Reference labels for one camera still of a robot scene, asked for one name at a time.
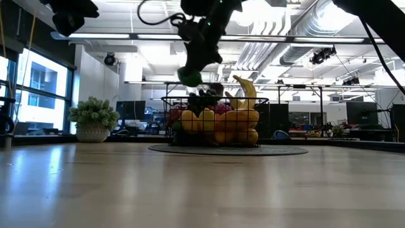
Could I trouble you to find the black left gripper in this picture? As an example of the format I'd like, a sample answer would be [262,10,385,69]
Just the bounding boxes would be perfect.
[52,11,86,37]

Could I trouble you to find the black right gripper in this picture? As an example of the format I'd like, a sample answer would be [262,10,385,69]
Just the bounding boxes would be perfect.
[182,9,228,77]

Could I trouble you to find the green avocado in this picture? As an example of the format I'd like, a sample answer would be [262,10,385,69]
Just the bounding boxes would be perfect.
[177,66,203,88]

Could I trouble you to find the pink purple grapes bunch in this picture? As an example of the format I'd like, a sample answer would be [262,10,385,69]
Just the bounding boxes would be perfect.
[208,103,232,115]

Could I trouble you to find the small yellow banana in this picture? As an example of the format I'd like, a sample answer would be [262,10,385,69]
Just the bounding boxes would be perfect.
[224,91,244,110]

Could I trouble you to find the yellow plastic lemon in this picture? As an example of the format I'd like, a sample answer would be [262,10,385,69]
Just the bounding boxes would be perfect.
[198,108,216,132]
[180,109,201,134]

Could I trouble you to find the orange yellow mango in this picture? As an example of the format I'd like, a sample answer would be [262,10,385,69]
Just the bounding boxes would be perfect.
[215,109,260,146]

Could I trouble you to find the long ceiling light bar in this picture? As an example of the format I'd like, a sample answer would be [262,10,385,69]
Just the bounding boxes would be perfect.
[50,30,387,45]

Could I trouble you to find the black computer monitor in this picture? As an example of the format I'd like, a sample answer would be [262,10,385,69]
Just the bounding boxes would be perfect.
[390,103,405,118]
[346,101,379,127]
[116,100,146,121]

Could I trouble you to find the large window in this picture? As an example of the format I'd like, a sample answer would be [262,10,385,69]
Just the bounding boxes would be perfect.
[0,47,75,136]

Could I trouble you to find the potted green succulent plant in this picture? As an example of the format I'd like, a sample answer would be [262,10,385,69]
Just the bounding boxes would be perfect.
[68,96,121,143]

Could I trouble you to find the black partition panel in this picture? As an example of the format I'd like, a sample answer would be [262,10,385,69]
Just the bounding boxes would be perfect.
[256,103,289,139]

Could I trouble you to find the round grey woven placemat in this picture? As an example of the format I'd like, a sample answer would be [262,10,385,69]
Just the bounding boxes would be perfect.
[147,144,309,156]

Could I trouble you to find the black ceiling spotlight pair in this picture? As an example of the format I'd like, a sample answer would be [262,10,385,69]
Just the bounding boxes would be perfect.
[341,75,361,86]

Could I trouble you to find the black metal rig frame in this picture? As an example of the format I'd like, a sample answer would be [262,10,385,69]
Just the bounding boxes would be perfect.
[164,81,213,99]
[277,84,324,127]

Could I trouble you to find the black wire basket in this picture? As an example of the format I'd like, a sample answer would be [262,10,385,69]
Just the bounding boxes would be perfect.
[161,96,270,148]

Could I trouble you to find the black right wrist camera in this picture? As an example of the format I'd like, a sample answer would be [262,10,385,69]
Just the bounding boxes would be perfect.
[177,18,203,41]

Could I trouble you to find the yellow cable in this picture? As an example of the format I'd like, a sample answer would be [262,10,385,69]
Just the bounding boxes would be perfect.
[12,0,39,127]

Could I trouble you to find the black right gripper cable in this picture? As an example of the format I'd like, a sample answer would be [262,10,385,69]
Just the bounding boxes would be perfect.
[137,0,183,26]

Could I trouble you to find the silver air duct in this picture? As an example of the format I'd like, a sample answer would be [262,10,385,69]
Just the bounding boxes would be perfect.
[280,0,358,67]

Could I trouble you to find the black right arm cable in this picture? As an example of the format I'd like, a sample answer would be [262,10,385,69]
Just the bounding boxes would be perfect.
[359,17,405,96]

